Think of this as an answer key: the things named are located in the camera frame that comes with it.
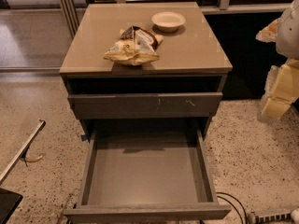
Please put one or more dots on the brown chip bag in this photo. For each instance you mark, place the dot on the brown chip bag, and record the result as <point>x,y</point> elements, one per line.
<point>135,46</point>

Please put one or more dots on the banana peel on floor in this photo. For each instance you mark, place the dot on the banana peel on floor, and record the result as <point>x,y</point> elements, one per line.
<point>31,159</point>

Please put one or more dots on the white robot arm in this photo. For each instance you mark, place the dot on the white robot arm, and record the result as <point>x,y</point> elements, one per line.
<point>284,31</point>

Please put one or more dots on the open grey middle drawer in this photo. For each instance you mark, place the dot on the open grey middle drawer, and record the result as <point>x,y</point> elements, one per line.
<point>141,177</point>

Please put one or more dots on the grey drawer cabinet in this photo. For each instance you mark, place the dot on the grey drawer cabinet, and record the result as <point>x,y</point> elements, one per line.
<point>144,63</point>

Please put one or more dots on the metal chair leg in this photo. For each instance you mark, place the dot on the metal chair leg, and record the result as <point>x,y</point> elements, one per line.
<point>22,151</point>

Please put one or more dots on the closed grey top drawer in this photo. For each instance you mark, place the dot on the closed grey top drawer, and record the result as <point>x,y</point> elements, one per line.
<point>145,105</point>

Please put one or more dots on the metal window frame rail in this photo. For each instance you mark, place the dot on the metal window frame rail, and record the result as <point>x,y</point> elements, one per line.
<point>69,10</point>

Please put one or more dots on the white power strip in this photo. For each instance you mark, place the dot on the white power strip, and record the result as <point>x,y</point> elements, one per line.
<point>266,216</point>

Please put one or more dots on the white paper bowl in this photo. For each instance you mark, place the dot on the white paper bowl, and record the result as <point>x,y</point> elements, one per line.
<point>168,22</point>

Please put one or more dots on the black chair seat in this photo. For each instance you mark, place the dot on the black chair seat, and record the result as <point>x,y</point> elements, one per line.
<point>9,201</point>

